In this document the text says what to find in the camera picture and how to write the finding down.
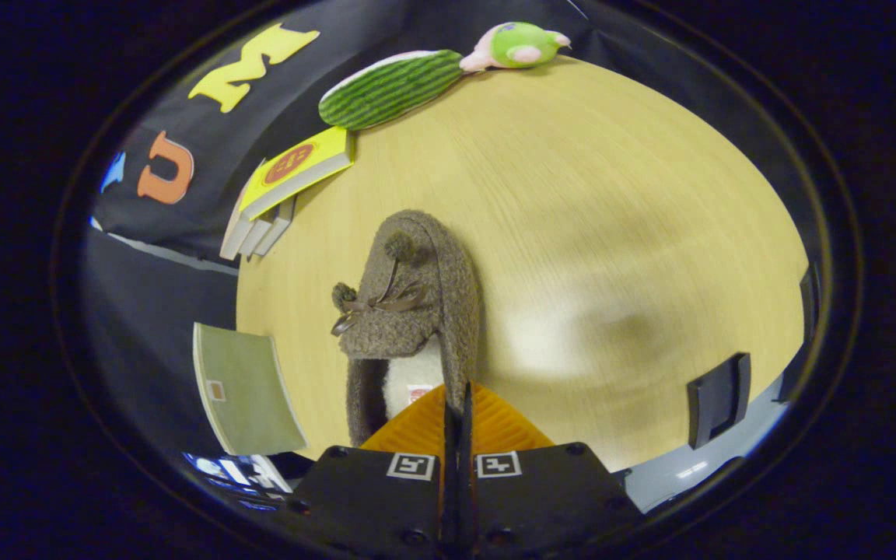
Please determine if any pink and green plush toy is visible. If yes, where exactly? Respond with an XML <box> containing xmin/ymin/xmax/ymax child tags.
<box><xmin>460</xmin><ymin>21</ymin><xmax>572</xmax><ymax>72</ymax></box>

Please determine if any brown fuzzy shoe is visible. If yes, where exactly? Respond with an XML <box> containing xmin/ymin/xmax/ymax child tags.
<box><xmin>330</xmin><ymin>208</ymin><xmax>481</xmax><ymax>448</ymax></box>

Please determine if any blue printed carton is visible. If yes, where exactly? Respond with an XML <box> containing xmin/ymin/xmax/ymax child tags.
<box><xmin>184</xmin><ymin>453</ymin><xmax>293</xmax><ymax>510</ymax></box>

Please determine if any beige book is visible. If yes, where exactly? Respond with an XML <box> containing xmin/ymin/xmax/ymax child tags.
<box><xmin>219</xmin><ymin>159</ymin><xmax>266</xmax><ymax>261</ymax></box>

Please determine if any watermelon plush toy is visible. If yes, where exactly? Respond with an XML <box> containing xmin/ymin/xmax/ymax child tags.
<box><xmin>318</xmin><ymin>49</ymin><xmax>464</xmax><ymax>131</ymax></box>

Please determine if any green storage box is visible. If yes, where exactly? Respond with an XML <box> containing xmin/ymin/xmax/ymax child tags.
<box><xmin>192</xmin><ymin>322</ymin><xmax>310</xmax><ymax>457</ymax></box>

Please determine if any yellow book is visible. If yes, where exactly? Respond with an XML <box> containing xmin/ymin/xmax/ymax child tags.
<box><xmin>240</xmin><ymin>126</ymin><xmax>355</xmax><ymax>222</ymax></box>

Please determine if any black chair part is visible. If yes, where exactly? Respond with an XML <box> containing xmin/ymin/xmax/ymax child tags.
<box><xmin>687</xmin><ymin>352</ymin><xmax>752</xmax><ymax>450</ymax></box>
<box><xmin>775</xmin><ymin>261</ymin><xmax>822</xmax><ymax>405</ymax></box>

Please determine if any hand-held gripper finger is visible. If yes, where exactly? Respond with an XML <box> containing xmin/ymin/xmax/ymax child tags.
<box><xmin>289</xmin><ymin>383</ymin><xmax>458</xmax><ymax>559</ymax></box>
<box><xmin>460</xmin><ymin>381</ymin><xmax>643</xmax><ymax>559</ymax></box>

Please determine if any grey book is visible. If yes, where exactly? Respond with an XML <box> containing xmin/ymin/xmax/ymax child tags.
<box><xmin>254</xmin><ymin>198</ymin><xmax>297</xmax><ymax>257</ymax></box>
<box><xmin>238</xmin><ymin>210</ymin><xmax>282</xmax><ymax>259</ymax></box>

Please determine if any black backdrop cloth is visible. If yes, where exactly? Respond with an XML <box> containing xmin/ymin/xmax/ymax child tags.
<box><xmin>82</xmin><ymin>0</ymin><xmax>597</xmax><ymax>467</ymax></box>

